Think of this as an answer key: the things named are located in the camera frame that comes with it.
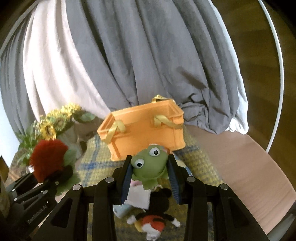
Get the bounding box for red fluffy pompom toy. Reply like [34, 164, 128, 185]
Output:
[29, 139, 81, 196]

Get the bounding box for grey ribbed flower vase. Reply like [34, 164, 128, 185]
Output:
[57, 126, 83, 159]

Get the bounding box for beige curtain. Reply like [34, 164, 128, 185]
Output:
[23, 1, 110, 118]

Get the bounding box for white cloth pink-eared plush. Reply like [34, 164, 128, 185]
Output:
[113, 180, 151, 218]

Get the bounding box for yellow sunflower bouquet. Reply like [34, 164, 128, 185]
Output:
[33, 103, 96, 140]

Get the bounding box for orange plastic crate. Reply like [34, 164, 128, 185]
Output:
[97, 95, 186, 161]

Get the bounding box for green leafy plant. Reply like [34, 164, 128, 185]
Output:
[16, 120, 40, 166]

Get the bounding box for green frog plush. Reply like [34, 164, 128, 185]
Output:
[131, 145, 169, 190]

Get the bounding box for black red mouse plush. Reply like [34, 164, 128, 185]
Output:
[126, 188, 181, 240]

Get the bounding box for grey curtain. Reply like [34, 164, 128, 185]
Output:
[1, 1, 237, 134]

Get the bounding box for dark wooden wardrobe door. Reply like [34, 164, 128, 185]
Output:
[209, 0, 296, 163]

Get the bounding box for white sheer curtain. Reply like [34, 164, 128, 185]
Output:
[209, 1, 249, 135]

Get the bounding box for yellow blue plaid cloth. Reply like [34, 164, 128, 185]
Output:
[77, 128, 223, 241]

